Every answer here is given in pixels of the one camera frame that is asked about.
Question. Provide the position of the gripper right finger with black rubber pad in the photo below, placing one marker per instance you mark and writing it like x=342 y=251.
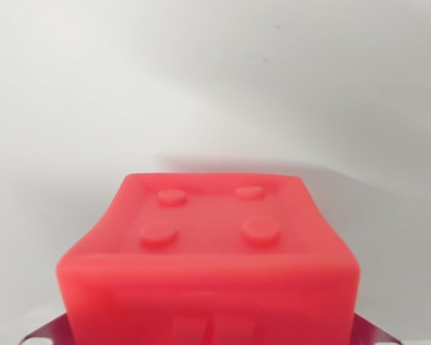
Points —
x=371 y=332

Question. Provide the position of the gripper left finger with black rubber pad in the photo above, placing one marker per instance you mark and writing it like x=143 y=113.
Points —
x=50 y=332

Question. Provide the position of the red studded cube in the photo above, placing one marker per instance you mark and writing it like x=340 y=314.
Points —
x=208 y=273

